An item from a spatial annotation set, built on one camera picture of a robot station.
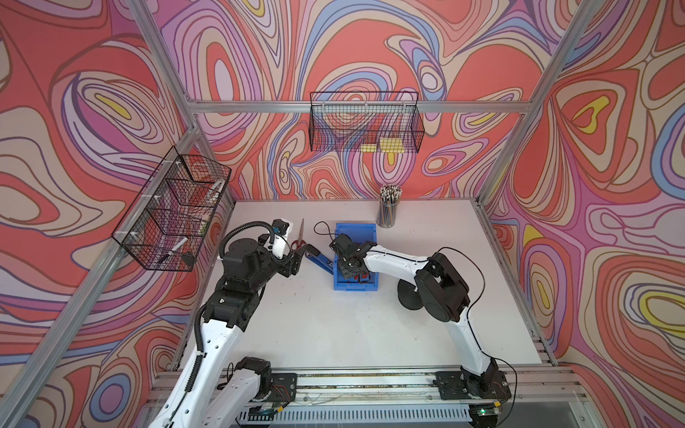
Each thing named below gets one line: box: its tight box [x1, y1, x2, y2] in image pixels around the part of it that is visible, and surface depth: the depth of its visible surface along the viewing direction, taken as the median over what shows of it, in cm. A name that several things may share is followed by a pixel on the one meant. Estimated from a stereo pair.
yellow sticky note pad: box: [379, 136, 405, 154], surface depth 92 cm
